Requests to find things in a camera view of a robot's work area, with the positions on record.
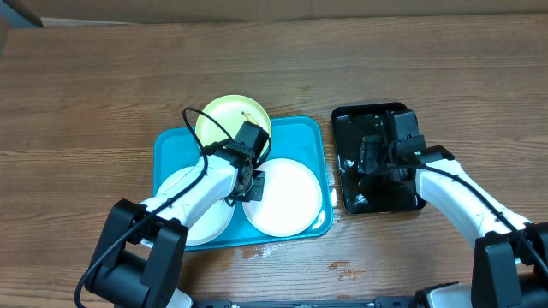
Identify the white plate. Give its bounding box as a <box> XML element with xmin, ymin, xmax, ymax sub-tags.
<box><xmin>243</xmin><ymin>158</ymin><xmax>322</xmax><ymax>237</ymax></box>
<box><xmin>156</xmin><ymin>167</ymin><xmax>235</xmax><ymax>246</ymax></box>

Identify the green yellow sponge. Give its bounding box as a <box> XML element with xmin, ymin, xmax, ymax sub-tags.
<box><xmin>362</xmin><ymin>135</ymin><xmax>384</xmax><ymax>144</ymax></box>

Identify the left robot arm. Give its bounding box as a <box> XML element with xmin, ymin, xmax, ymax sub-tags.
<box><xmin>74</xmin><ymin>147</ymin><xmax>265</xmax><ymax>307</ymax></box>

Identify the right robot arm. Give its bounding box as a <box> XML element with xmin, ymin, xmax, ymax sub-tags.
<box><xmin>359</xmin><ymin>136</ymin><xmax>547</xmax><ymax>307</ymax></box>

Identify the black rectangular tray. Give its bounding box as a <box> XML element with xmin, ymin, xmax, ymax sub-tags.
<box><xmin>331</xmin><ymin>103</ymin><xmax>426</xmax><ymax>214</ymax></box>

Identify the teal plastic tray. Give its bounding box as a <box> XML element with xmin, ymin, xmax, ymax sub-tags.
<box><xmin>153</xmin><ymin>115</ymin><xmax>334</xmax><ymax>251</ymax></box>

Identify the green rimmed plate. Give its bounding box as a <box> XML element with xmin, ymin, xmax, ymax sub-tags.
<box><xmin>195</xmin><ymin>94</ymin><xmax>272</xmax><ymax>165</ymax></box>

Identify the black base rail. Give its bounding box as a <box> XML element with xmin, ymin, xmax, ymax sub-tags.
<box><xmin>191</xmin><ymin>296</ymin><xmax>423</xmax><ymax>308</ymax></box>

